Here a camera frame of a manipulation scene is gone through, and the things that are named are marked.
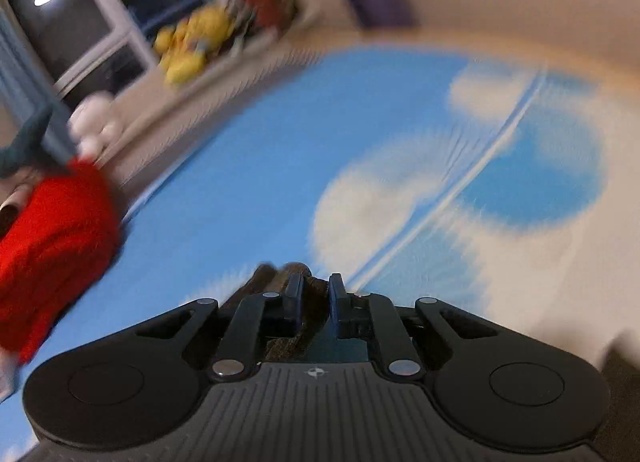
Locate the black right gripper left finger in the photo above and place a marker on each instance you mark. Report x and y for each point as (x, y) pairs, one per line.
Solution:
(139, 384)

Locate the dark brown corduroy pants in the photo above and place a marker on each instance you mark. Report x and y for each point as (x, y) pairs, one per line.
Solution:
(296, 284)

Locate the yellow plush toy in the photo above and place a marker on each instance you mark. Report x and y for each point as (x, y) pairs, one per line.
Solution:
(186, 47)

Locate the white plush toy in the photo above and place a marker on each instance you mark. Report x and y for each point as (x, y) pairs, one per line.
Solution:
(94, 125)

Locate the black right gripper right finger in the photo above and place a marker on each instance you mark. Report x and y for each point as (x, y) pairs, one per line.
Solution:
(490, 383)

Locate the dark teal garment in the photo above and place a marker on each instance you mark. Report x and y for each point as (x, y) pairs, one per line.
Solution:
(26, 150)

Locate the red knitted sweater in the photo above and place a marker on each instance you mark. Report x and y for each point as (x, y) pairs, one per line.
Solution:
(60, 244)

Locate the window with white frame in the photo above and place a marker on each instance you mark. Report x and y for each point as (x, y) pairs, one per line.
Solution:
(90, 45)

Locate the blue white patterned bedsheet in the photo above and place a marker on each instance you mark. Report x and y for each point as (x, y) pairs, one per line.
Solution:
(510, 192)

